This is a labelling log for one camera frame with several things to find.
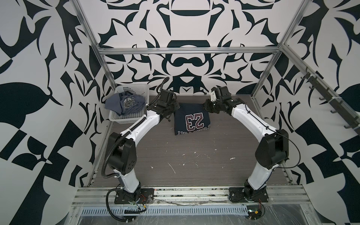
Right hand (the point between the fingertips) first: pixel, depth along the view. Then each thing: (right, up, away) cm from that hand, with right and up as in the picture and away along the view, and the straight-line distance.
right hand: (202, 104), depth 87 cm
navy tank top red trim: (-6, -8, +4) cm, 11 cm away
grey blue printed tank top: (-53, +2, +15) cm, 56 cm away
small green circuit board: (+24, -55, -16) cm, 62 cm away
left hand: (-16, +2, +1) cm, 16 cm away
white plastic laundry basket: (-44, +13, +28) cm, 54 cm away
